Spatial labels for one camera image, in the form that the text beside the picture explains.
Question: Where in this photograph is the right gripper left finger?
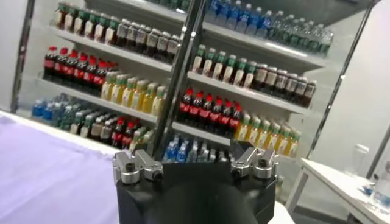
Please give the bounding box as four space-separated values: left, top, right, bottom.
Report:
112 149 164 186

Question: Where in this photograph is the white side table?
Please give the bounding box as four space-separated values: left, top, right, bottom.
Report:
285 157 390 224

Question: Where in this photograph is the tea bottle green cap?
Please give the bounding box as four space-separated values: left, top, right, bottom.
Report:
202 47 216 77
212 51 227 80
54 3 67 29
73 9 87 35
243 61 257 89
233 58 247 86
104 17 120 45
192 44 207 74
63 5 77 32
93 14 108 42
83 11 98 38
222 54 237 83

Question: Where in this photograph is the dark bottle white label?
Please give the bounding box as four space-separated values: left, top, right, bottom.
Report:
127 23 140 49
285 73 299 101
303 80 317 108
166 35 181 64
155 32 171 60
146 29 161 57
274 69 288 97
294 76 308 104
136 26 151 53
116 19 131 46

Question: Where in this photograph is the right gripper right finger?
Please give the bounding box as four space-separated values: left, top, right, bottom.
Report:
230 139 280 180

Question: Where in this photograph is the clear bottle white cap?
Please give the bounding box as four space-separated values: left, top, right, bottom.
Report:
349 143 371 175

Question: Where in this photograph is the white beverage display shelf unit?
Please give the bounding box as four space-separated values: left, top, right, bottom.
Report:
154 0 336 171
30 0 202 159

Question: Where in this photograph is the blue water bottle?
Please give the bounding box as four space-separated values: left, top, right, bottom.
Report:
164 140 179 162
32 99 46 118
214 0 229 27
42 102 55 121
236 3 252 33
256 10 274 39
246 6 263 37
175 140 190 164
204 0 219 24
225 0 241 30

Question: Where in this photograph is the dark bottle white cap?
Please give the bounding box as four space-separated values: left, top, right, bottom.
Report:
70 111 83 135
100 120 113 144
79 114 94 138
90 117 104 141

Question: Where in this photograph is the small blue wrapper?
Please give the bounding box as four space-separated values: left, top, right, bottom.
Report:
361 184 375 197

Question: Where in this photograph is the cola bottle red cap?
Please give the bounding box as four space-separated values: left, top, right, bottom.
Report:
74 54 88 88
93 60 107 95
209 97 224 131
54 47 67 82
218 100 234 134
199 94 214 128
179 88 194 121
84 57 98 91
189 91 204 124
112 117 126 149
64 51 77 85
44 46 57 79
228 103 243 137
122 121 135 150

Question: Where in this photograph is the clear water bottle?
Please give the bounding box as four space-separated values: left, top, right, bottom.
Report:
309 23 324 53
268 10 284 42
62 106 76 130
300 20 314 51
318 29 335 56
187 141 199 163
278 14 295 45
197 142 210 163
54 105 66 127
289 17 305 48

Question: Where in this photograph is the dark bottle beige label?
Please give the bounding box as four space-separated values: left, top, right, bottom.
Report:
263 66 278 94
253 63 268 91

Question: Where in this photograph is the black slanted post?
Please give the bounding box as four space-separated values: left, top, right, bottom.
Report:
10 0 36 113

